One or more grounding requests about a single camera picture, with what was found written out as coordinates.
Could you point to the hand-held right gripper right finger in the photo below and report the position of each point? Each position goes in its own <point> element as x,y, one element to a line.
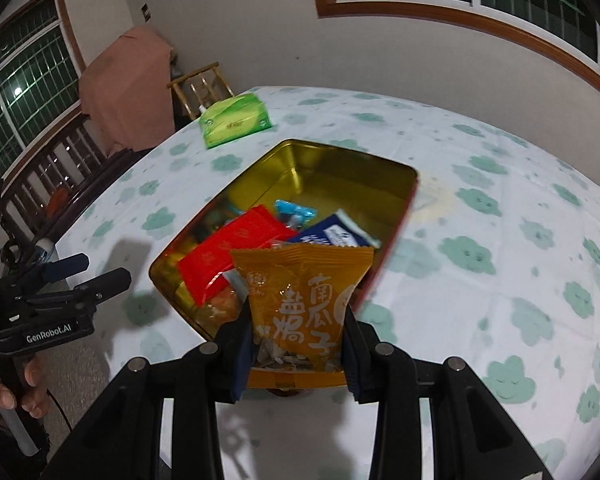
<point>352,360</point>

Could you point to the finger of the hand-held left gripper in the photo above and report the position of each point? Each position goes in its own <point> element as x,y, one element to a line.
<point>62,266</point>
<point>105,284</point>

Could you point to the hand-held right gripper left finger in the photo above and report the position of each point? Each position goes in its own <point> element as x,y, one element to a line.
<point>242,360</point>

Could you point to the round peanut brittle packet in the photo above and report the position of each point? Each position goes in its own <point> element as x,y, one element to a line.
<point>222,305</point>

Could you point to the orange snack packet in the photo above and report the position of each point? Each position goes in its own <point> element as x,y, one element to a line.
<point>300,300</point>

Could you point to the red snack packet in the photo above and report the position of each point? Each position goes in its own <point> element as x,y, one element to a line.
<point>230,250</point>

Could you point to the dark blue snack packet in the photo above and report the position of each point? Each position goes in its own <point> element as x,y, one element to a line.
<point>330,232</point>

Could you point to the blue cookie packet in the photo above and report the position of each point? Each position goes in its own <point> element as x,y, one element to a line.
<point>292,210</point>

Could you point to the red tin box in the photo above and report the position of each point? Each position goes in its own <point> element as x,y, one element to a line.
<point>320,170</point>

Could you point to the person's left hand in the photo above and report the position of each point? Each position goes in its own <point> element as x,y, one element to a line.
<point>32,385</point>

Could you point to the dark wooden bench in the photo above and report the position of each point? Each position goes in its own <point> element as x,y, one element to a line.
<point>65,160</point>

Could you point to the pink cloth-covered furniture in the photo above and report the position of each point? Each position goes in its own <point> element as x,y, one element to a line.
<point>125,85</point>

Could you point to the green tissue pack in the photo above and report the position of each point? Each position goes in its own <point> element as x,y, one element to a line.
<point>235,120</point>

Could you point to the bamboo chair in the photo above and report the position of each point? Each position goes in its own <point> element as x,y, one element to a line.
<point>200,77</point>

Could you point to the cloud print tablecloth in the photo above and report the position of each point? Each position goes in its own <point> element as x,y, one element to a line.
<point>480,160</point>

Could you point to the wooden frame window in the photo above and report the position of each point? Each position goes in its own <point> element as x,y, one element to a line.
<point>30,85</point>
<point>330,7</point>

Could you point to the dark wall plate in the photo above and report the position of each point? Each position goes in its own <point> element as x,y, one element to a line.
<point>145,12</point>

